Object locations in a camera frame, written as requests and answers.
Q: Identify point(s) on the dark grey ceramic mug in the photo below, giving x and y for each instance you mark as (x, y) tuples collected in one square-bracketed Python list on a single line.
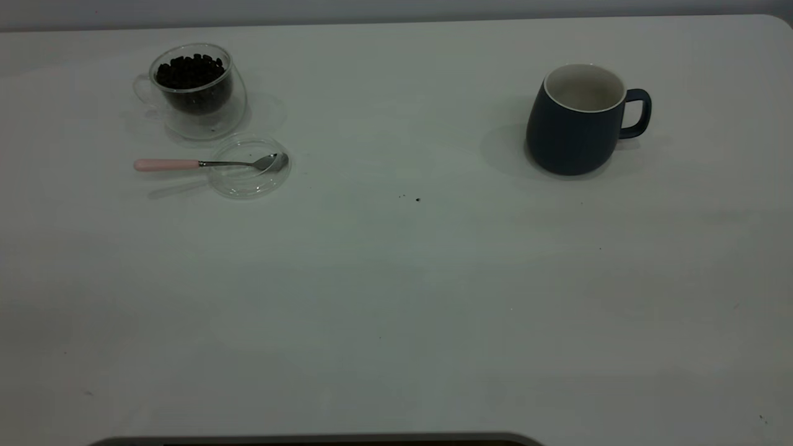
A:
[(570, 139)]

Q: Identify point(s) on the clear round glass lid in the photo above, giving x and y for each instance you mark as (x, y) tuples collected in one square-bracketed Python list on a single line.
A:
[(245, 183)]

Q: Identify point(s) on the pile of dark coffee beans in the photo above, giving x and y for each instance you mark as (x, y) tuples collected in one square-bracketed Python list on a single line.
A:
[(192, 77)]

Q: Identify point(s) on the clear double-wall glass cup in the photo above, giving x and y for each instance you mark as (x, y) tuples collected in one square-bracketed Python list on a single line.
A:
[(207, 121)]

